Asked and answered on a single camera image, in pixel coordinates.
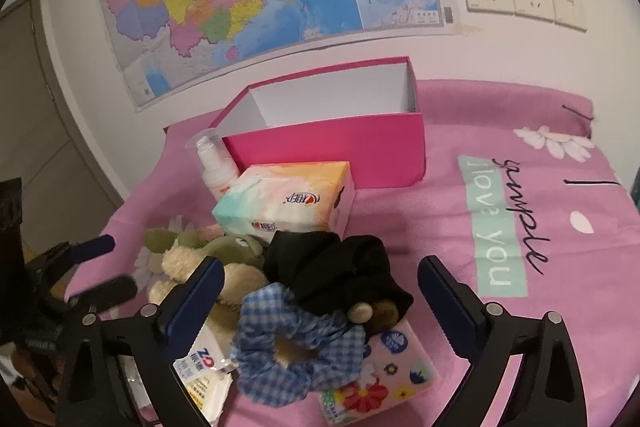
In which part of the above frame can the white wall switch plate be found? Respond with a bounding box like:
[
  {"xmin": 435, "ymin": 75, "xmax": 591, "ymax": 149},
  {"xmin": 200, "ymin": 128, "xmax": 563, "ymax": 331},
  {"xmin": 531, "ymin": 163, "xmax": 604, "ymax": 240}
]
[{"xmin": 553, "ymin": 0, "xmax": 587, "ymax": 32}]

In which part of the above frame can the white lotion pump bottle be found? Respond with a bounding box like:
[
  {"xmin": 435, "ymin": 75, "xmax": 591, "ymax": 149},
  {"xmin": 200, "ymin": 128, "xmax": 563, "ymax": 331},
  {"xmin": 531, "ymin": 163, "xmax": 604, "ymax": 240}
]
[{"xmin": 186, "ymin": 128, "xmax": 240, "ymax": 202}]

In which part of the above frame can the beige teddy bear plush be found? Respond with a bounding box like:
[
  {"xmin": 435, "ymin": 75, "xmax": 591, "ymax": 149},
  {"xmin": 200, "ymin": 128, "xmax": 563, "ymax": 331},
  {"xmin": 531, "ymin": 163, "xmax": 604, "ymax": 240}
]
[{"xmin": 148, "ymin": 245, "xmax": 268, "ymax": 339}]

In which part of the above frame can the black fabric hat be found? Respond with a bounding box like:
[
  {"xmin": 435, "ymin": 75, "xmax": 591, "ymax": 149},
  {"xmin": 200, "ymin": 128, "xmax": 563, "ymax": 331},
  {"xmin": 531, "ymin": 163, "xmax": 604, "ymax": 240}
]
[{"xmin": 262, "ymin": 231, "xmax": 413, "ymax": 337}]

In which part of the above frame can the white yellow wet wipes pack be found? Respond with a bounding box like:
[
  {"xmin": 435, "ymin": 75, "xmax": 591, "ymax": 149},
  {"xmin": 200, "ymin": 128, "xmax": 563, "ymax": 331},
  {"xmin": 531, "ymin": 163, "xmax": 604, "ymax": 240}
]
[{"xmin": 119, "ymin": 321, "xmax": 232, "ymax": 426}]

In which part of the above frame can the pink printed table cloth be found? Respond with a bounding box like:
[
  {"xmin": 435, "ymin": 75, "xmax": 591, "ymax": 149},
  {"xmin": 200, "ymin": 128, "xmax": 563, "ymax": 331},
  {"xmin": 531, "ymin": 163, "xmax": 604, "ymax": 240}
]
[{"xmin": 65, "ymin": 80, "xmax": 639, "ymax": 426}]

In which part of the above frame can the green frog plush toy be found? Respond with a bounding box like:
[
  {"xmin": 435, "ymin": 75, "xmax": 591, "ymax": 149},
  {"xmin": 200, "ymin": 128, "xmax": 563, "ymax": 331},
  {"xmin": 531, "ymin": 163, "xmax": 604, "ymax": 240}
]
[{"xmin": 143, "ymin": 225, "xmax": 264, "ymax": 269}]

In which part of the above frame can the pastel tissue box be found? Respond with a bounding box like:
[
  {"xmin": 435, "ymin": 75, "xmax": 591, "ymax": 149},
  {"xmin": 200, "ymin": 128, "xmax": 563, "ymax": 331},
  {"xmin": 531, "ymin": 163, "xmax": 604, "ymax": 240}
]
[{"xmin": 213, "ymin": 161, "xmax": 356, "ymax": 242}]

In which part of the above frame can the grey door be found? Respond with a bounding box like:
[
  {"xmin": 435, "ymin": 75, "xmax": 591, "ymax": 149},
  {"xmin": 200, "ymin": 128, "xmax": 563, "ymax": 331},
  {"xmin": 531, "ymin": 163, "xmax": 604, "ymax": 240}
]
[{"xmin": 0, "ymin": 0, "xmax": 122, "ymax": 254}]

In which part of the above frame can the pink floral tissue pack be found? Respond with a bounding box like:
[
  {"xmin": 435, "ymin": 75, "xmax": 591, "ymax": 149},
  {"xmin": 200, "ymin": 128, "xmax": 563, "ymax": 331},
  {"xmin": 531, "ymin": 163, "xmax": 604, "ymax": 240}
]
[{"xmin": 319, "ymin": 319, "xmax": 438, "ymax": 426}]

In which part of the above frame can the pink open storage box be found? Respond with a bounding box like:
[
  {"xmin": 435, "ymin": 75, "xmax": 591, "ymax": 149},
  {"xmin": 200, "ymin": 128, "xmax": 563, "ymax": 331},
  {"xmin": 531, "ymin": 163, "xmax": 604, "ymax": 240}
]
[{"xmin": 212, "ymin": 56, "xmax": 426, "ymax": 188}]

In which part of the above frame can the blue checked scrunchie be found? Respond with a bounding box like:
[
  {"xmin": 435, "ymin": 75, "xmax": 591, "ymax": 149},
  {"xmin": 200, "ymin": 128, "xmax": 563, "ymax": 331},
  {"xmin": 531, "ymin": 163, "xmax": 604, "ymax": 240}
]
[{"xmin": 231, "ymin": 283, "xmax": 366, "ymax": 407}]

